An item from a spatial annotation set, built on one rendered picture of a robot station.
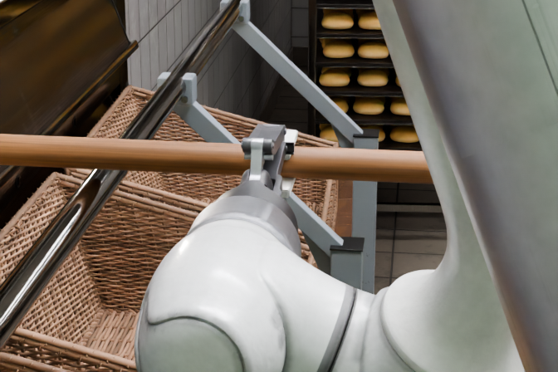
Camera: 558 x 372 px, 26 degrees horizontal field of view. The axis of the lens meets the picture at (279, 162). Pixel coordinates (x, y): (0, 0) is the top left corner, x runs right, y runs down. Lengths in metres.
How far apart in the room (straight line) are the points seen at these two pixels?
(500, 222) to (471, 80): 0.04
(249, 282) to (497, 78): 0.46
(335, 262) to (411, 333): 0.80
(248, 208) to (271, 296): 0.13
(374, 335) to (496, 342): 0.08
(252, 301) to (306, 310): 0.04
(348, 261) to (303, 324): 0.79
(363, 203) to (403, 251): 1.94
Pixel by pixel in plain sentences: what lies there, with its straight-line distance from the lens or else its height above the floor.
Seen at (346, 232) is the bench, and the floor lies 0.58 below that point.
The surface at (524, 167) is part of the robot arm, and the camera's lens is 0.34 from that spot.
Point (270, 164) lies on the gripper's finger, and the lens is 1.04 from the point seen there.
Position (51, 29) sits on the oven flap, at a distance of 2.31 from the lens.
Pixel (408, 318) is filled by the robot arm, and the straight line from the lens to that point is 0.78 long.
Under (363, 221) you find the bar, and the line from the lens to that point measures 2.06.
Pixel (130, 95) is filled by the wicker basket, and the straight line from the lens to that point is 2.69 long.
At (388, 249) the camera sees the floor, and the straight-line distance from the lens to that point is 4.00.
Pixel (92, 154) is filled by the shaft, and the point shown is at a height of 1.20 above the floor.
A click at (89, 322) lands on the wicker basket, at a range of 2.18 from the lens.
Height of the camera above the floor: 1.57
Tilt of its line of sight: 19 degrees down
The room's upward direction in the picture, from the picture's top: straight up
